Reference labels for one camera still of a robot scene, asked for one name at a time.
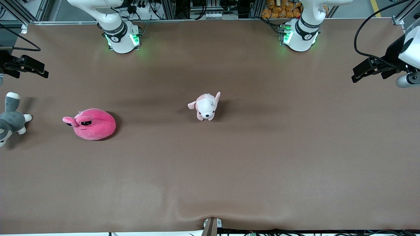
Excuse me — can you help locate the pink frog plush toy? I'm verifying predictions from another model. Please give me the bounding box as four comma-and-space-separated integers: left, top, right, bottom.
62, 108, 116, 141

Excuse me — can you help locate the orange plush toy pile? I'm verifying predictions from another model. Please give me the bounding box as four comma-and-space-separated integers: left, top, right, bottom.
262, 0, 328, 19

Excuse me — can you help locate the grey white husky plush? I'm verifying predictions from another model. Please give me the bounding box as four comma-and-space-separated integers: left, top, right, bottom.
0, 92, 32, 147

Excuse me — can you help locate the white power strip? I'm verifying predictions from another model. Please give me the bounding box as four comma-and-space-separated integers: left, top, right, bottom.
130, 3, 152, 14

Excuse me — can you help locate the pink white puppy plush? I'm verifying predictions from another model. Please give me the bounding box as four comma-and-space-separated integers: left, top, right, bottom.
188, 92, 221, 121

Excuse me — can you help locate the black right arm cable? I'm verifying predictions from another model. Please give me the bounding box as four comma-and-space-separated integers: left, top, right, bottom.
0, 23, 42, 52

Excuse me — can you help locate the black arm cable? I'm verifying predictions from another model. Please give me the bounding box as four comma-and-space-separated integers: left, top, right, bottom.
354, 0, 414, 63
0, 23, 42, 52

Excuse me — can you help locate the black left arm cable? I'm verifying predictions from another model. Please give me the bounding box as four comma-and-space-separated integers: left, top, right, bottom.
354, 0, 414, 63

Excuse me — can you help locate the aluminium frame post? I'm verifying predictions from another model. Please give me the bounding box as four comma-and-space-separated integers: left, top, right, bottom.
392, 0, 420, 25

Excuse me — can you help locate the metal table edge bracket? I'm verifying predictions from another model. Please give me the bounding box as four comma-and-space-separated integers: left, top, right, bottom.
203, 217, 223, 236

